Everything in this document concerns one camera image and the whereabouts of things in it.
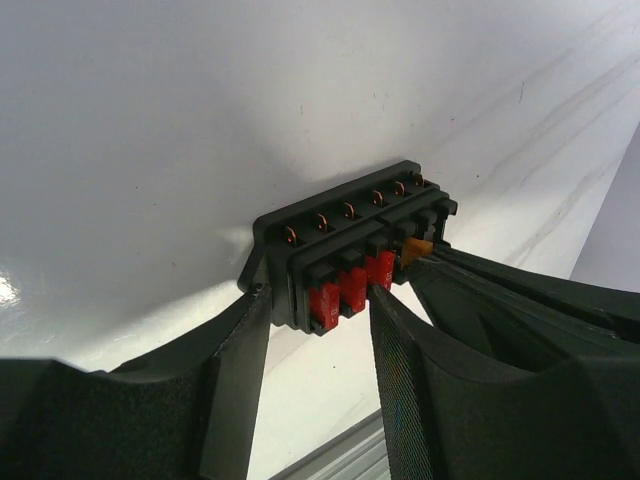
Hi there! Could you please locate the orange blade fuse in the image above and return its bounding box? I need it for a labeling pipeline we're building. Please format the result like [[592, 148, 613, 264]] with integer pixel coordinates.
[[400, 237, 434, 269]]

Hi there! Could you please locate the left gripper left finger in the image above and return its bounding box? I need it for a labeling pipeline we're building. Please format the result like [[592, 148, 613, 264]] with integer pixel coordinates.
[[1, 284, 271, 479]]

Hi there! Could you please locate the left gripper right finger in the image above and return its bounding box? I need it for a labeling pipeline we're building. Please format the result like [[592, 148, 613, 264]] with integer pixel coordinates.
[[369, 288, 639, 479]]

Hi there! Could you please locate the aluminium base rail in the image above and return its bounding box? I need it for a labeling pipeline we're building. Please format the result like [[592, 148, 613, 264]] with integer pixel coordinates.
[[272, 410, 391, 480]]

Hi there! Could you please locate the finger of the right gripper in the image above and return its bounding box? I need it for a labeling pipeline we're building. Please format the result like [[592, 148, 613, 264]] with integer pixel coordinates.
[[407, 258, 639, 370], [433, 244, 639, 343]]

